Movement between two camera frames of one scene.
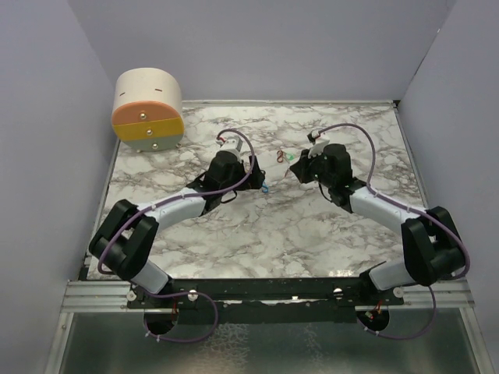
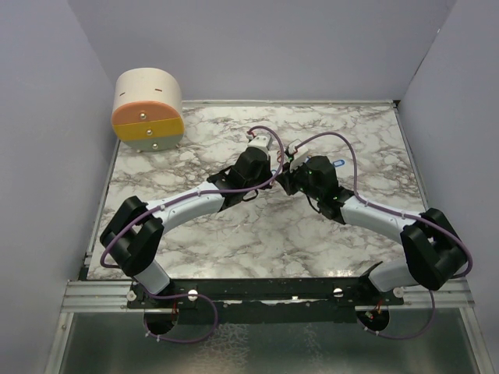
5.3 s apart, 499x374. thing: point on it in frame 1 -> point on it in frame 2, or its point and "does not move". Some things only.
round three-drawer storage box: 148,111 does not move
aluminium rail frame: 111,297 does not move
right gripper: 300,168 -> 285,178
